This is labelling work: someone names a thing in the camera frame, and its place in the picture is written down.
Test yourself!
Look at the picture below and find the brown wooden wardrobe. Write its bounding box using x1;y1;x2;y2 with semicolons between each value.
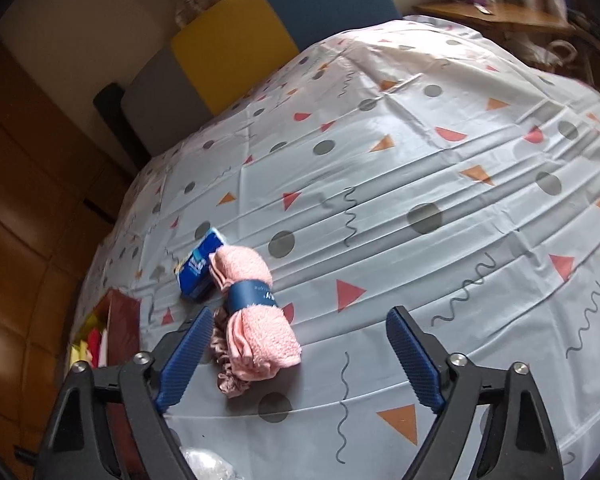
0;40;130;463

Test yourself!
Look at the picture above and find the red gold storage box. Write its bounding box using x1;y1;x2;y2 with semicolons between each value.
70;288;140;368

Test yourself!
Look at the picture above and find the pink towel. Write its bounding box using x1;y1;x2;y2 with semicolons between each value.
210;245;301;382

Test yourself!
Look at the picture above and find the clear plastic bag bundle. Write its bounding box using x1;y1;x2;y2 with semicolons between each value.
181;448;240;480

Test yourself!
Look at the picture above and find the grey yellow blue headboard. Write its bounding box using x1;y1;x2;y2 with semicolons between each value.
93;0;401;168

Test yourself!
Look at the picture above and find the patterned grey bed sheet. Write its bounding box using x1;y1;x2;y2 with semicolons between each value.
76;16;600;479

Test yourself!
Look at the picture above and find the blue tissue pack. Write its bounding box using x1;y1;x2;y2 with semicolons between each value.
176;228;225;300

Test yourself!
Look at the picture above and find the wooden side table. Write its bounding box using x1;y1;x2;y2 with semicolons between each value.
414;2;574;36

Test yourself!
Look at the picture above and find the red plush ball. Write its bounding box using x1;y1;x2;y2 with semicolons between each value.
86;327;102;367

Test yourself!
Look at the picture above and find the pink satin scrunchie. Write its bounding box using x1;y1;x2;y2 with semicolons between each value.
209;307;250;399

